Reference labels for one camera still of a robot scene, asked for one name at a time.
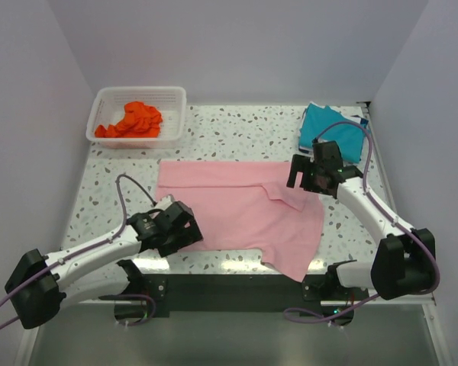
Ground pink t shirt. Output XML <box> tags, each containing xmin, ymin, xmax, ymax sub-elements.
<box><xmin>156</xmin><ymin>161</ymin><xmax>324</xmax><ymax>282</ymax></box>

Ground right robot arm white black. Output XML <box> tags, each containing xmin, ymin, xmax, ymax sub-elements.
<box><xmin>286</xmin><ymin>142</ymin><xmax>440</xmax><ymax>300</ymax></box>

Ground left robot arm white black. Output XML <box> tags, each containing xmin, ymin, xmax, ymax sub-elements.
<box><xmin>5</xmin><ymin>196</ymin><xmax>203</xmax><ymax>329</ymax></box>

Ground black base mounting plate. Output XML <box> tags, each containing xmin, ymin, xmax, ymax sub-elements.
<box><xmin>121</xmin><ymin>274</ymin><xmax>369</xmax><ymax>317</ymax></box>

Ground folded teal t shirt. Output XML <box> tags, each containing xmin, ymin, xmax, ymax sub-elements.
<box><xmin>298</xmin><ymin>103</ymin><xmax>370</xmax><ymax>164</ymax></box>

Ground orange t shirt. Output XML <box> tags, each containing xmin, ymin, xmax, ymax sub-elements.
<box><xmin>95</xmin><ymin>101</ymin><xmax>163</xmax><ymax>139</ymax></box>

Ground white plastic basket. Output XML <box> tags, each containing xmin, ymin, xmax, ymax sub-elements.
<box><xmin>85</xmin><ymin>86</ymin><xmax>186</xmax><ymax>149</ymax></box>

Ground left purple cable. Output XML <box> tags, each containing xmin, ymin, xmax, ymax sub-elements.
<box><xmin>0</xmin><ymin>173</ymin><xmax>158</xmax><ymax>339</ymax></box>

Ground purple cable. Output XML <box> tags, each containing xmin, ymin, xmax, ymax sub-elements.
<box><xmin>0</xmin><ymin>173</ymin><xmax>158</xmax><ymax>339</ymax></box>
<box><xmin>282</xmin><ymin>120</ymin><xmax>440</xmax><ymax>325</ymax></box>

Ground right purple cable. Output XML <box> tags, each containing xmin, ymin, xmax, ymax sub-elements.
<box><xmin>282</xmin><ymin>120</ymin><xmax>440</xmax><ymax>325</ymax></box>

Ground aluminium frame rail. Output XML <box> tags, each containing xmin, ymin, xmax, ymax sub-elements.
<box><xmin>356</xmin><ymin>101</ymin><xmax>450</xmax><ymax>365</ymax></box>

